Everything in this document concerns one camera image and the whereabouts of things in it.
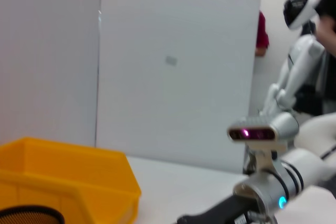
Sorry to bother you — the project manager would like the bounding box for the right gripper cable silver plug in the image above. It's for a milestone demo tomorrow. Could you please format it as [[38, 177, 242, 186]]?
[[246, 208, 272, 224]]

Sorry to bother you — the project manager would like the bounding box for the black mesh pen holder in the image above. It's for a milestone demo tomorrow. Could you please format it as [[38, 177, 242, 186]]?
[[0, 205, 65, 224]]

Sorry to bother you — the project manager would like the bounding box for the white humanoid robot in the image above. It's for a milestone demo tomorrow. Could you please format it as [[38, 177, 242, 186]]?
[[261, 0, 328, 116]]

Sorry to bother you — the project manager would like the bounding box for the red cloth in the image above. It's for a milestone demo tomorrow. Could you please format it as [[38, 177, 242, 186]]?
[[255, 10, 270, 57]]

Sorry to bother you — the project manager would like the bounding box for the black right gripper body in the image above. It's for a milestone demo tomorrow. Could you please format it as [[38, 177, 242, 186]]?
[[177, 195, 264, 224]]

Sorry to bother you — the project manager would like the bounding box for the yellow plastic bin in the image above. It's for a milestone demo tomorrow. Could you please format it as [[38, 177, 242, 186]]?
[[0, 136, 142, 222]]

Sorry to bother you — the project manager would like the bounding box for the black box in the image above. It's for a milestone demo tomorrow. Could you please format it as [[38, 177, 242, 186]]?
[[295, 84, 328, 118]]

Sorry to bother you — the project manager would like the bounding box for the grey wall sticker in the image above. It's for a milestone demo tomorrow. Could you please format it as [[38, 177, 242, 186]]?
[[165, 55, 178, 67]]

